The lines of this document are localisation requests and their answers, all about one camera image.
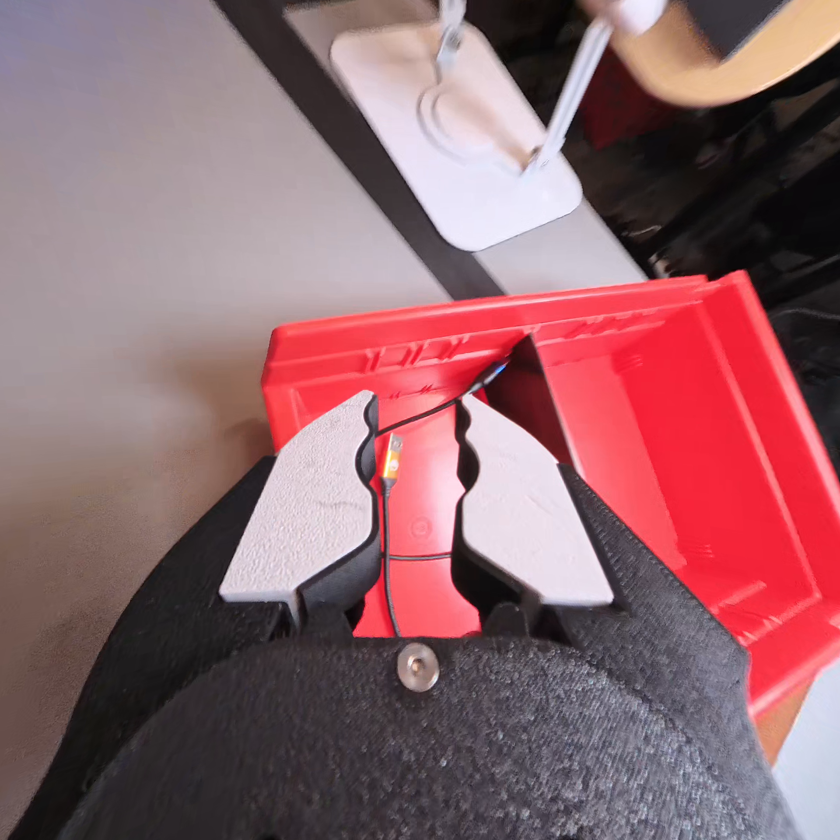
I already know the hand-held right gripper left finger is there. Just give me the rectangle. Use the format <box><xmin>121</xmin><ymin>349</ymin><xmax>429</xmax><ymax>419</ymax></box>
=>
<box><xmin>218</xmin><ymin>392</ymin><xmax>383</xmax><ymax>624</ymax></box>

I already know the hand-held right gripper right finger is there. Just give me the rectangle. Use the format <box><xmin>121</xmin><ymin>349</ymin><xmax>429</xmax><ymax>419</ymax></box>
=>
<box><xmin>453</xmin><ymin>395</ymin><xmax>616</xmax><ymax>624</ymax></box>

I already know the orange usb-a plug cable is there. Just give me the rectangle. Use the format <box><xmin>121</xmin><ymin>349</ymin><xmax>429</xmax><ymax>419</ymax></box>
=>
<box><xmin>377</xmin><ymin>432</ymin><xmax>406</xmax><ymax>639</ymax></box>

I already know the blue plug usb-c cable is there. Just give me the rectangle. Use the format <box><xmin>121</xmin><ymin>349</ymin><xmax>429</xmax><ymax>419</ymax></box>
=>
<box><xmin>371</xmin><ymin>360</ymin><xmax>513</xmax><ymax>565</ymax></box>

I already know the red storage bin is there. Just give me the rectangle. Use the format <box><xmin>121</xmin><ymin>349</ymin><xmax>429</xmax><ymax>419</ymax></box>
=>
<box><xmin>261</xmin><ymin>270</ymin><xmax>840</xmax><ymax>723</ymax></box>

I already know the black bin divider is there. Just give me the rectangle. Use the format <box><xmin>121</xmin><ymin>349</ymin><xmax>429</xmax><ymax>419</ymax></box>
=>
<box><xmin>489</xmin><ymin>333</ymin><xmax>575</xmax><ymax>463</ymax></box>

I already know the white board stand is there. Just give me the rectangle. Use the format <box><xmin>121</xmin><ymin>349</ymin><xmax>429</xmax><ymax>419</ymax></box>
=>
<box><xmin>330</xmin><ymin>0</ymin><xmax>614</xmax><ymax>252</ymax></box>

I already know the red box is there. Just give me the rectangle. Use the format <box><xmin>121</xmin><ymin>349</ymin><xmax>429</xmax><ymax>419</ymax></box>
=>
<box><xmin>577</xmin><ymin>46</ymin><xmax>660</xmax><ymax>151</ymax></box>

